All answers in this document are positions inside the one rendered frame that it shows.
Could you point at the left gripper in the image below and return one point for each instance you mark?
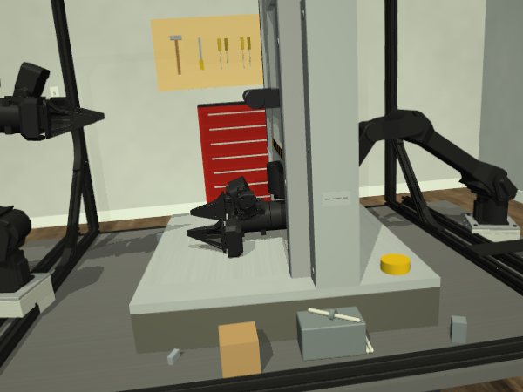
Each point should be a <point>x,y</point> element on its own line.
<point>228,237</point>

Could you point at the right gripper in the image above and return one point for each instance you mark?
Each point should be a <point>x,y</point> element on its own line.
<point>44,117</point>

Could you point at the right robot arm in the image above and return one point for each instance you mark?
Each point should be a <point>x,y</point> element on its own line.
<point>15,225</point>

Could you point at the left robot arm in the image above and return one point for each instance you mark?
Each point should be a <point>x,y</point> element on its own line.
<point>412,126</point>

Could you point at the tan cardboard box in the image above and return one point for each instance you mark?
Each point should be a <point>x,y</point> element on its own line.
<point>239,346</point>

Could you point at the yellow short cylinder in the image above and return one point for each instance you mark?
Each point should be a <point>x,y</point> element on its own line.
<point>395,264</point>

